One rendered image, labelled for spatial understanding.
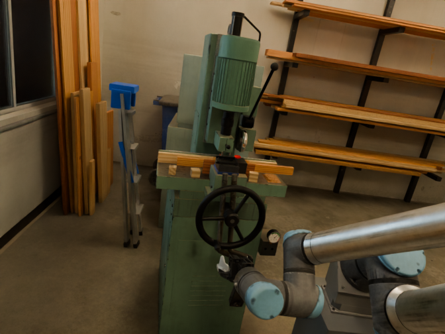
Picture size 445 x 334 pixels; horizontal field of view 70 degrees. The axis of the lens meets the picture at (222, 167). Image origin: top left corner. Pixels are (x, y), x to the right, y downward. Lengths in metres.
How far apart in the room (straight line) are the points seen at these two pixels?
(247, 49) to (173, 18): 2.52
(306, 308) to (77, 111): 2.18
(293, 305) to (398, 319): 0.32
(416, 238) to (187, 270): 1.11
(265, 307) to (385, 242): 0.33
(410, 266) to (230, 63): 0.99
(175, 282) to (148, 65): 2.76
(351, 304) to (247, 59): 1.06
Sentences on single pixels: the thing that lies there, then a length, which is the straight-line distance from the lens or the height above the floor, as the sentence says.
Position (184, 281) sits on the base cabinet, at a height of 0.36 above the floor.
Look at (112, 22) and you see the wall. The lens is 3.98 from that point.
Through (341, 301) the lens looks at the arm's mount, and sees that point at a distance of 1.39.
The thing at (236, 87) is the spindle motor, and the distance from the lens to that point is 1.40.
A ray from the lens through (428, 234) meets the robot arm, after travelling 0.77.
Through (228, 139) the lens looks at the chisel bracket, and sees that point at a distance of 1.47.
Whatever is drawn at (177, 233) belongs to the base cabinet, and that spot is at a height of 0.62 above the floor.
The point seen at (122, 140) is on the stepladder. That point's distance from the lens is 2.22.
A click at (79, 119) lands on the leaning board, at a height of 0.81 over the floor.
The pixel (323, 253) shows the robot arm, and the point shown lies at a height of 0.97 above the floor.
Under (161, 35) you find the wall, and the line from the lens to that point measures 3.87.
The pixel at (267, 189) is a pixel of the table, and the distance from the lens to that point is 1.48.
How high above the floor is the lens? 1.40
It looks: 18 degrees down
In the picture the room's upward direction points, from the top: 9 degrees clockwise
